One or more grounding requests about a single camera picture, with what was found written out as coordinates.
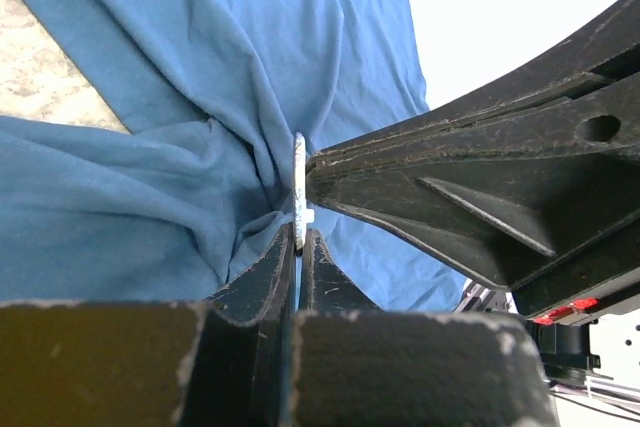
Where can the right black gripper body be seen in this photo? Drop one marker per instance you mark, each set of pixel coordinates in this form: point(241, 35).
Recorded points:
point(563, 337)

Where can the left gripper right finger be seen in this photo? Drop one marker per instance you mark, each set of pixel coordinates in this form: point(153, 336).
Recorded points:
point(353, 364)

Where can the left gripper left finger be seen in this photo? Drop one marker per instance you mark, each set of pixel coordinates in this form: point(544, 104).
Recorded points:
point(217, 362)

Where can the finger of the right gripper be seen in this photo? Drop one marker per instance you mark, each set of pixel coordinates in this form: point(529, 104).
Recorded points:
point(541, 203)
point(602, 52)

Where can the small round brooch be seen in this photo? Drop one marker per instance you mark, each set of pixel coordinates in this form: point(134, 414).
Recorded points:
point(303, 215)

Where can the blue t-shirt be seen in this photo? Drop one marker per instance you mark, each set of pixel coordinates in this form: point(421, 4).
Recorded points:
point(211, 94)

